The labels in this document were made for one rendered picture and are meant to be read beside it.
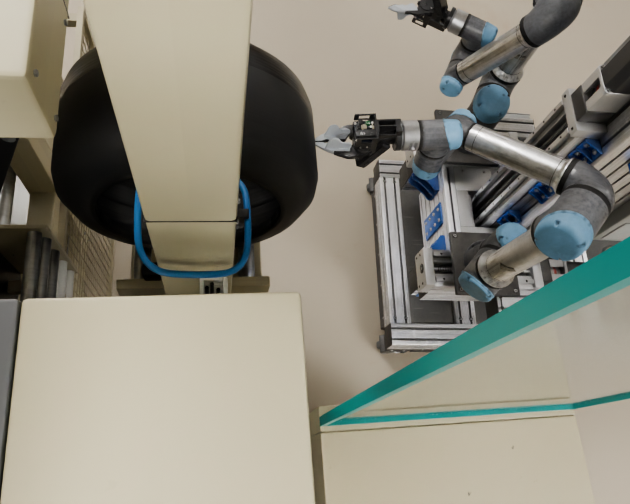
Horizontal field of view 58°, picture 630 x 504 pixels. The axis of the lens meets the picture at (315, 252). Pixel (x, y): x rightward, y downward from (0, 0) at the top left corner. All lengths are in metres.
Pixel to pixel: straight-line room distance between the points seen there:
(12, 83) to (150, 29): 0.36
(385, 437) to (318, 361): 1.33
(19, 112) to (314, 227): 1.94
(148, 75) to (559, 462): 1.09
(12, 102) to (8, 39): 0.08
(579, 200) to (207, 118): 1.01
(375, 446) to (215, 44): 0.87
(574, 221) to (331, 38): 2.17
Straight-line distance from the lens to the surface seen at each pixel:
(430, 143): 1.45
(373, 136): 1.40
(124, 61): 0.55
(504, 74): 2.10
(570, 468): 1.35
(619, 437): 2.99
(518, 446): 1.30
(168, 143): 0.65
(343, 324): 2.55
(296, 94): 1.31
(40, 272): 1.39
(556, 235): 1.41
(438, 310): 2.46
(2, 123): 0.93
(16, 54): 0.85
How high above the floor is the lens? 2.42
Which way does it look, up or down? 67 degrees down
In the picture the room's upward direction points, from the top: 24 degrees clockwise
